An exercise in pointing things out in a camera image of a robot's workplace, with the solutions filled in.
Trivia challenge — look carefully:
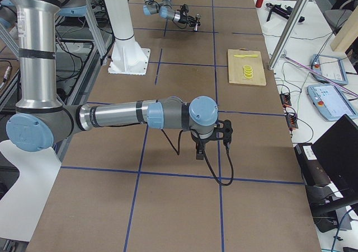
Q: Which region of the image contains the black monitor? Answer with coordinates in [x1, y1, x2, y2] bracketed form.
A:
[312, 114, 357, 197]

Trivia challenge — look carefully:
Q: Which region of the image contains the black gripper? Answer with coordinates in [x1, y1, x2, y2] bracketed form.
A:
[190, 129, 221, 160]
[178, 4, 198, 28]

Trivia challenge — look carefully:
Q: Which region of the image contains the wooden plank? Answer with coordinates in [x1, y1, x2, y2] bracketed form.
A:
[331, 7, 358, 52]

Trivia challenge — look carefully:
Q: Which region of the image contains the near teach pendant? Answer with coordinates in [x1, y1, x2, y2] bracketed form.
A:
[307, 84, 357, 122]

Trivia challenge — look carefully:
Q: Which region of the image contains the grey office chair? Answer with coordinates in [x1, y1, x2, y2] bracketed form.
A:
[323, 0, 357, 34]

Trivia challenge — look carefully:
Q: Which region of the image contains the yellow plastic knife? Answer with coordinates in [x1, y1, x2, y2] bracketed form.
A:
[234, 54, 259, 58]

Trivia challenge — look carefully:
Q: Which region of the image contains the bamboo cutting board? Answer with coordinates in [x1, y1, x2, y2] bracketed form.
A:
[227, 49, 266, 86]

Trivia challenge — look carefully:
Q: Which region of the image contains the far teach pendant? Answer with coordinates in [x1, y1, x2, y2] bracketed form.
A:
[310, 54, 348, 86]

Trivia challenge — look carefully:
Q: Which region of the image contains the aluminium frame post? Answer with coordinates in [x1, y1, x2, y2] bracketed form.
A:
[268, 0, 309, 70]

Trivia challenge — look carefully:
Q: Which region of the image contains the steel double jigger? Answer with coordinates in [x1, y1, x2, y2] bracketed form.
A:
[193, 13, 201, 31]

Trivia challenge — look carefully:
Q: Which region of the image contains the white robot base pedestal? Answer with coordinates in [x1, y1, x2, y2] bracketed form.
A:
[105, 0, 150, 75]

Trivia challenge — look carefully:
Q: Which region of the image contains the teach pendant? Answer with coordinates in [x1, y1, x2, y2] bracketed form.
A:
[307, 84, 357, 122]
[310, 54, 348, 86]

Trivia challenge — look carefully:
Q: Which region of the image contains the black folded tripod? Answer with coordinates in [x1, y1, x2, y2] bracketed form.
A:
[266, 3, 293, 22]

